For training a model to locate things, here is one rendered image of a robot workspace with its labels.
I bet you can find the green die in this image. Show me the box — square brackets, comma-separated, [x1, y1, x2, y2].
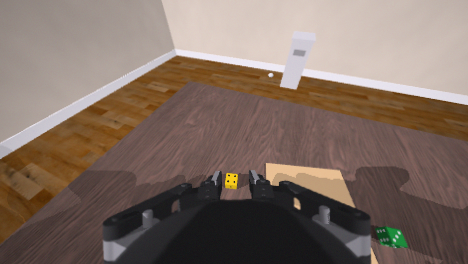
[375, 227, 408, 248]

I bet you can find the yellow die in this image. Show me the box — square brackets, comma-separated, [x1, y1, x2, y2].
[225, 173, 238, 189]

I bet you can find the beige square mat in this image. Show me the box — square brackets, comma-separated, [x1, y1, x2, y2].
[266, 163, 355, 208]

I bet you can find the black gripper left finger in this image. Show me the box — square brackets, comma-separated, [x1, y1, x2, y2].
[103, 171, 222, 264]

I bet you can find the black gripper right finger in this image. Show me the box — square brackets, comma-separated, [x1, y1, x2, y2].
[249, 170, 371, 264]

